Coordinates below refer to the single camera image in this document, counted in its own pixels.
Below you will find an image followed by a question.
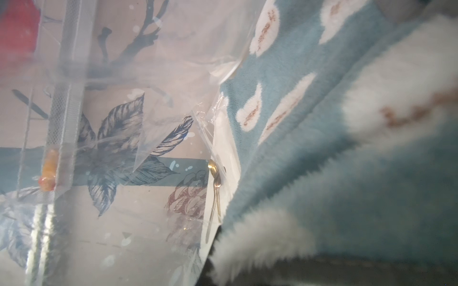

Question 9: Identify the clear plastic vacuum bag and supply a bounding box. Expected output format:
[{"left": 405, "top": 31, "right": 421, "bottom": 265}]
[{"left": 1, "top": 1, "right": 264, "bottom": 286}]

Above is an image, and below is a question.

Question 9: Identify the gold spoon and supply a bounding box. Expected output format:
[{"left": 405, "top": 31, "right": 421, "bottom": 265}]
[{"left": 205, "top": 159, "right": 222, "bottom": 243}]

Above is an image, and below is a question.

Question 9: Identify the light blue bear blanket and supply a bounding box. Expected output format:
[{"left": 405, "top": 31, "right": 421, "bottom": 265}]
[{"left": 197, "top": 1, "right": 458, "bottom": 286}]

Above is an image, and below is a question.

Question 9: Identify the white wire mesh basket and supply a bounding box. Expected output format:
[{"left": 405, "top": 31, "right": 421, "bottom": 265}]
[{"left": 17, "top": 1, "right": 97, "bottom": 204}]

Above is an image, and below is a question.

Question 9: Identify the orange item in basket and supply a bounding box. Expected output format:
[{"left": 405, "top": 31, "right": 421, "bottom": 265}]
[{"left": 38, "top": 150, "right": 59, "bottom": 191}]

